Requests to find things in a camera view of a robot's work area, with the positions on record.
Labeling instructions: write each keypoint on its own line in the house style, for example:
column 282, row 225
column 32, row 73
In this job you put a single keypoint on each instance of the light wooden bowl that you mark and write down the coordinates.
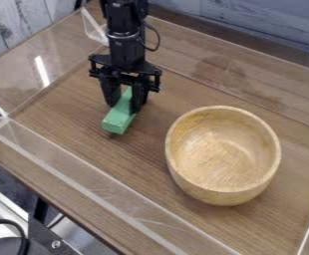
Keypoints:
column 222, row 154

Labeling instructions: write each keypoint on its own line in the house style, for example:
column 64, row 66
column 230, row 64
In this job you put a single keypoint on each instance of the black table leg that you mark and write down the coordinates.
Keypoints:
column 40, row 210

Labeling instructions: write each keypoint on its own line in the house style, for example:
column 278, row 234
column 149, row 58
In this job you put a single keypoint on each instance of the green rectangular block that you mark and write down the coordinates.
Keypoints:
column 119, row 117

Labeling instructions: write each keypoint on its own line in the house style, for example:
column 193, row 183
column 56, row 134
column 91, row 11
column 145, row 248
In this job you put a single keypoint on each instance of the grey metal bracket with screw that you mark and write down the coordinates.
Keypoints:
column 44, row 242

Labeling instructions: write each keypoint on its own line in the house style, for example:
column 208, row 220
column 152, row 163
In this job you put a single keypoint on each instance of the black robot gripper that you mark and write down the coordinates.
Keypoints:
column 124, row 67

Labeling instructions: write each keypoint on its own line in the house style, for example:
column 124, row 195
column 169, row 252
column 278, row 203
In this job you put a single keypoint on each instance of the clear acrylic tray enclosure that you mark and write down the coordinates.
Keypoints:
column 107, row 179

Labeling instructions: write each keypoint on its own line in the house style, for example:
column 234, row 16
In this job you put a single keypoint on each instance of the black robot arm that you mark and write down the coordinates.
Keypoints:
column 125, row 17

